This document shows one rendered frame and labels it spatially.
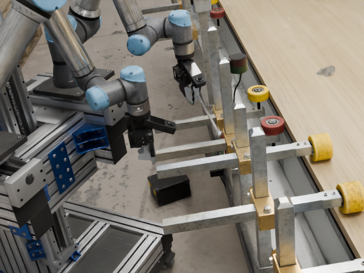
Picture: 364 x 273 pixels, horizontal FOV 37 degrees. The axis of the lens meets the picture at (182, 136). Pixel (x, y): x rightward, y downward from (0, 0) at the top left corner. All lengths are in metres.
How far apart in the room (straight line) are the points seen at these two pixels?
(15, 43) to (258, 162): 0.71
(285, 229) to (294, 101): 0.91
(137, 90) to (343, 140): 0.67
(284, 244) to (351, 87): 1.02
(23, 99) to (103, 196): 1.33
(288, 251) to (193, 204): 1.82
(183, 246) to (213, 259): 0.18
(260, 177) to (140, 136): 0.55
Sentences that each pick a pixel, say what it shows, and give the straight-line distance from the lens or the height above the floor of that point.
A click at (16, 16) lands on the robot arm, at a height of 1.45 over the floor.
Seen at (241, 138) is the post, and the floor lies 1.00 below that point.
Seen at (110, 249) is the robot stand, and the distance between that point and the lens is 2.51.
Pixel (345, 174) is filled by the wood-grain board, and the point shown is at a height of 0.90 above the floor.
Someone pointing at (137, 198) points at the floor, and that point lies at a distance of 3.11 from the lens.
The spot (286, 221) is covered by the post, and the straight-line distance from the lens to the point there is 1.16.
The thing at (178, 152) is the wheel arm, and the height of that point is 0.85.
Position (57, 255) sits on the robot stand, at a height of 0.39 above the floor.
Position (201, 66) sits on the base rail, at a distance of 2.84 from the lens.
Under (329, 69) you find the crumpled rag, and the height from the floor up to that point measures 0.91.
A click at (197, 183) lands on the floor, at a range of 3.14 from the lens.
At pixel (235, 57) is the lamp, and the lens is 1.78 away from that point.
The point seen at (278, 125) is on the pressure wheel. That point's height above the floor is 0.91.
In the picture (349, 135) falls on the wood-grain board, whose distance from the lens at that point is 1.81.
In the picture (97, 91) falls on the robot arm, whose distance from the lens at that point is 1.67.
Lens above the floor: 1.85
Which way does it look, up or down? 31 degrees down
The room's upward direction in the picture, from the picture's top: 9 degrees counter-clockwise
